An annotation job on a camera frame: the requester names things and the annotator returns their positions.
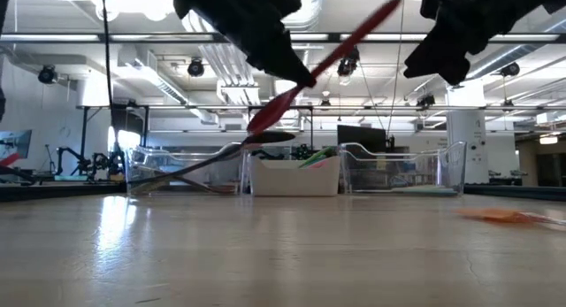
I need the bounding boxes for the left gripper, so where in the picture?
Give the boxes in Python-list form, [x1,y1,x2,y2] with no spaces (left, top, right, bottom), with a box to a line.
[172,0,317,88]

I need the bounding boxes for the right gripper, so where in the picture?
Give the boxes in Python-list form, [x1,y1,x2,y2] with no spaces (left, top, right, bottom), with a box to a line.
[404,0,532,87]

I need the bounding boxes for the red slotted spoon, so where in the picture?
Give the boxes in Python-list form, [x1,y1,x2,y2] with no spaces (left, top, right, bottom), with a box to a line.
[246,0,403,136]

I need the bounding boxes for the green silicone spatula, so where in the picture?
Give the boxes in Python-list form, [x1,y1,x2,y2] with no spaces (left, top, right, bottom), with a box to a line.
[299,146,338,169]

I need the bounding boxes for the orange brush clear handle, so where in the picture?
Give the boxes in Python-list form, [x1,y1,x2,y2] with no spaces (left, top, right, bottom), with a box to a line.
[455,208,566,232]

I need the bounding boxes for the wooden fork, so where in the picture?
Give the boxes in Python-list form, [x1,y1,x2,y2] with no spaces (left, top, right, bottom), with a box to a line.
[129,178,172,196]

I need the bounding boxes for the black metal rack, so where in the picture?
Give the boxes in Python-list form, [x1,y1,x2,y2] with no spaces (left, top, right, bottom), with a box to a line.
[246,104,316,138]
[77,104,151,175]

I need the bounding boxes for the black ceiling spotlight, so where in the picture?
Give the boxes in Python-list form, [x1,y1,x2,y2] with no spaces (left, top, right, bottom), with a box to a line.
[500,61,522,78]
[37,64,58,85]
[336,44,360,77]
[187,57,206,78]
[417,93,437,111]

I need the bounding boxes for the white ceiling pipes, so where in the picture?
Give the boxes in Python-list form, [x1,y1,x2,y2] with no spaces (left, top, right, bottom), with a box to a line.
[180,14,271,129]

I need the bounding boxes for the black ladle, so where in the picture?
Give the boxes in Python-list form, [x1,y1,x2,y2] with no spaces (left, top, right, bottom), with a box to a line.
[127,130,296,194]

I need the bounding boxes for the white column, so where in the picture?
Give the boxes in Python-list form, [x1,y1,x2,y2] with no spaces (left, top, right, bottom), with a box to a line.
[446,79,488,185]

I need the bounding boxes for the background black equipment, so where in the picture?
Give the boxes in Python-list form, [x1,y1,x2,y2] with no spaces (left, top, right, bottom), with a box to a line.
[254,142,310,161]

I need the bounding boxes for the black monitor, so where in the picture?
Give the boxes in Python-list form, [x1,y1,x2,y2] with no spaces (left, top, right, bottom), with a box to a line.
[336,124,389,153]

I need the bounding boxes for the white plastic bin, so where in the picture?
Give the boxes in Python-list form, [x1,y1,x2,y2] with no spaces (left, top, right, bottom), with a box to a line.
[249,155,344,197]

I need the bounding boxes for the clear plastic bin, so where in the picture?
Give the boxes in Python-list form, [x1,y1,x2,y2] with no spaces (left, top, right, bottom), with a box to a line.
[125,142,251,196]
[339,141,469,196]

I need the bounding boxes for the thin hanging cable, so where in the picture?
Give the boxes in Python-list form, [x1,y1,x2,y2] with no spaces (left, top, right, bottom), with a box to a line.
[386,0,407,136]

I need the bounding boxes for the silver ceiling duct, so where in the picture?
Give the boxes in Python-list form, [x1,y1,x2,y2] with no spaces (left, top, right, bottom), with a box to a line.
[462,21,566,81]
[273,0,325,131]

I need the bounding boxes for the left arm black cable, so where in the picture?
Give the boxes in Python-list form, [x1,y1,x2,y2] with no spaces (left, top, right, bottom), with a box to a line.
[99,0,119,122]

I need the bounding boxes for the black overhead frame beam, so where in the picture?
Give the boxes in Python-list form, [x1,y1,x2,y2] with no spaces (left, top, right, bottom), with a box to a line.
[0,31,566,45]

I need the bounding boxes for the black table frame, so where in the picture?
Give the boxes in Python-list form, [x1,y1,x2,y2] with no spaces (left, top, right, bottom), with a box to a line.
[0,181,566,203]

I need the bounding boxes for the wall screen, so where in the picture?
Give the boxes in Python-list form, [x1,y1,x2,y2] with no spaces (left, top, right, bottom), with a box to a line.
[0,129,34,161]

